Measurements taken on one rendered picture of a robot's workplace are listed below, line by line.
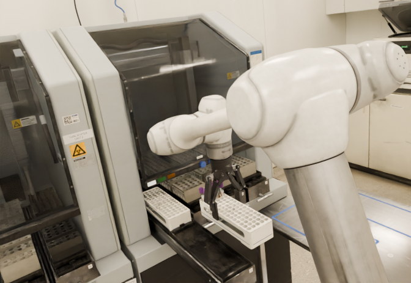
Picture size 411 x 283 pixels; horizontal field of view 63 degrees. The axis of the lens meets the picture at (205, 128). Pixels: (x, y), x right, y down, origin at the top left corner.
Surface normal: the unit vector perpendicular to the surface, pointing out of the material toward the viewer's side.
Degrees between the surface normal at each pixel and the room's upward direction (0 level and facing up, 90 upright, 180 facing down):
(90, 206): 90
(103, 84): 90
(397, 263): 0
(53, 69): 29
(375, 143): 90
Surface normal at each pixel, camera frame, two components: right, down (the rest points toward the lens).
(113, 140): 0.56, 0.18
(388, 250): -0.12, -0.95
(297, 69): 0.17, -0.56
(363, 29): -0.82, 0.26
